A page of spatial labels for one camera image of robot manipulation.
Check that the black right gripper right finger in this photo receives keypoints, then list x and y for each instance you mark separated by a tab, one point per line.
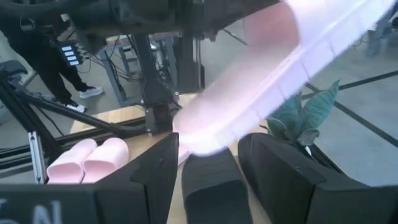
295	193

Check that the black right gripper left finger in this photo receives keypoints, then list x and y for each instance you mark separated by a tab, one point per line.
146	186

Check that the pink slide sandal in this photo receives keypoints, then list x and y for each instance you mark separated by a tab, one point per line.
264	77
70	165
105	158

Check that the black slide sandal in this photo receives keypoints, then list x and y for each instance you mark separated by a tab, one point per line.
214	193

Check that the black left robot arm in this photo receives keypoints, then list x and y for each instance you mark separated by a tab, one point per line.
152	77

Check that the green succulent in white pot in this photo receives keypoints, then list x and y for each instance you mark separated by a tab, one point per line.
314	109

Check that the person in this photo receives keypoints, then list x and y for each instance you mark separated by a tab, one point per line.
46	68

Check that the black aluminium table frame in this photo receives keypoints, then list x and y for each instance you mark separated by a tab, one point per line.
77	116

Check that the silver metal bracket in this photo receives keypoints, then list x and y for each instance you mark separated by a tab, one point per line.
37	158

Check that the black switch box lit labels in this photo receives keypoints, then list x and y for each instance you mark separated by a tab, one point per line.
71	54

